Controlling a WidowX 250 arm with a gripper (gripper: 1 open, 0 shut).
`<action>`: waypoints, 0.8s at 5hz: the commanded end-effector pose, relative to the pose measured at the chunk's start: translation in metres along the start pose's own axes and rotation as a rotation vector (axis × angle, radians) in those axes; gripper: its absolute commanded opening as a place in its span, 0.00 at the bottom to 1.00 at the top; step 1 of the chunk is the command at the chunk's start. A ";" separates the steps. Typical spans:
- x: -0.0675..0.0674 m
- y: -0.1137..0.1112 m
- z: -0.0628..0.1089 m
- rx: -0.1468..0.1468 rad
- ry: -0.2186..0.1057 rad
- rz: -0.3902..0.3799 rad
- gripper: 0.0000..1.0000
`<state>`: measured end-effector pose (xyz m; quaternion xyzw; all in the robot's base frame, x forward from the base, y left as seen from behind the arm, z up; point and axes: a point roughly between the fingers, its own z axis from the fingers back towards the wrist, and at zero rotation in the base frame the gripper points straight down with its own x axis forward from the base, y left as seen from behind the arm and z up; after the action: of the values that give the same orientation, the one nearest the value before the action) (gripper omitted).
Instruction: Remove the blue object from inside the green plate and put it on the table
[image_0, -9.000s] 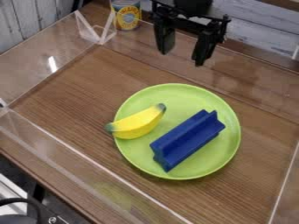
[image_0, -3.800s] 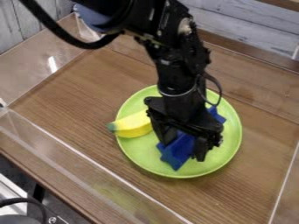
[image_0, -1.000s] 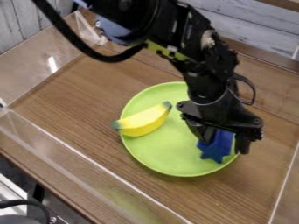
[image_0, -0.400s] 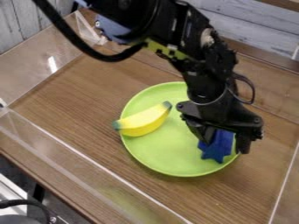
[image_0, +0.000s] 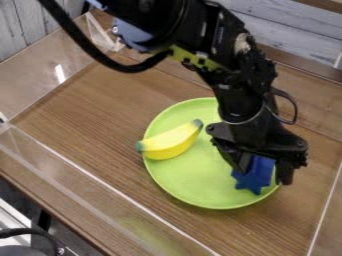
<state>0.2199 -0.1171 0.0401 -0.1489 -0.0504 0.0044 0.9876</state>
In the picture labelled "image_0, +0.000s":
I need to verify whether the clear acrylic corner bracket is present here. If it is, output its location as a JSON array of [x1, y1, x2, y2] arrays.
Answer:
[[85, 12, 124, 52]]

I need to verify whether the green round plate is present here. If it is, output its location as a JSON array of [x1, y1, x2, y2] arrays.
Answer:
[[142, 97, 279, 210]]

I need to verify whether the yellow toy banana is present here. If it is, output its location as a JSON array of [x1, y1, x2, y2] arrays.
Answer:
[[134, 119, 203, 160]]

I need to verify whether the blue plastic block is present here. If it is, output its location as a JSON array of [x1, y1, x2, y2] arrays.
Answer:
[[231, 156, 275, 195]]

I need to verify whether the clear acrylic tray wall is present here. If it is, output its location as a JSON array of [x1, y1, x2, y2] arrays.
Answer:
[[0, 118, 219, 256]]

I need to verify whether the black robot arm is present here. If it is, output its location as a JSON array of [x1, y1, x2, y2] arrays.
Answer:
[[37, 0, 308, 185]]

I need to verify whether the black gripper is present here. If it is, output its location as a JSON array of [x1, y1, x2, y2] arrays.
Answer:
[[205, 120, 308, 185]]

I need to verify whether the black cable lower left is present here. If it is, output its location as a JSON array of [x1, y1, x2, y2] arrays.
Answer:
[[0, 227, 58, 256]]

